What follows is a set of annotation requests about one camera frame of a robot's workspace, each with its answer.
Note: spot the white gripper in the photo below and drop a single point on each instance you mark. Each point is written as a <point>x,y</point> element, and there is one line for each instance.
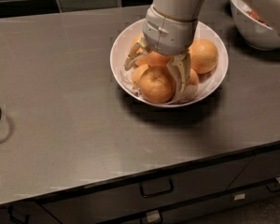
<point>168,33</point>

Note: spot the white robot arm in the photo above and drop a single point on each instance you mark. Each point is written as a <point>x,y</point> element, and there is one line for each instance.
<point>269,10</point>

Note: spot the white bowl with oranges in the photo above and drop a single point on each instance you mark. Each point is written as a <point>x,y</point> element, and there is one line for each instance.
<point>122,46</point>

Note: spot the small left front orange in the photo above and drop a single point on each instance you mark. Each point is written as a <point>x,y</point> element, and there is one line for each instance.
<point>137,73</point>

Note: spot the white paper in bowl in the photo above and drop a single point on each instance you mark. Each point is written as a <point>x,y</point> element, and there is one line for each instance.
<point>192,94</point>

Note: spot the white bowl with strawberries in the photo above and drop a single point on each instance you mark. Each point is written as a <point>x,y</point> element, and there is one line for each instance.
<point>255,34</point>

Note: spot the strawberries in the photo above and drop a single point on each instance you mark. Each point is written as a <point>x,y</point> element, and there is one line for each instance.
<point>256,17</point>

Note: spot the black drawer handle centre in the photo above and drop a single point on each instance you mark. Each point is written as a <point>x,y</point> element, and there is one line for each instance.
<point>156,187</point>

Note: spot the black drawer handle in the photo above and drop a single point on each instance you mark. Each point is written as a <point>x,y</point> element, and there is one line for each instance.
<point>274,186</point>
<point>156,187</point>
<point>18,214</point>

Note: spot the lower drawer handle label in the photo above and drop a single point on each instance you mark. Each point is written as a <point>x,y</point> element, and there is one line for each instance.
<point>152,217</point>

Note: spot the black drawer handle right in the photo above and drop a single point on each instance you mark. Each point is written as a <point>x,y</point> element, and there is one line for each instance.
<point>274,186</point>

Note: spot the black drawer handle left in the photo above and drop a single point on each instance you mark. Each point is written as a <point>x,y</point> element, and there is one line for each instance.
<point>18,214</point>

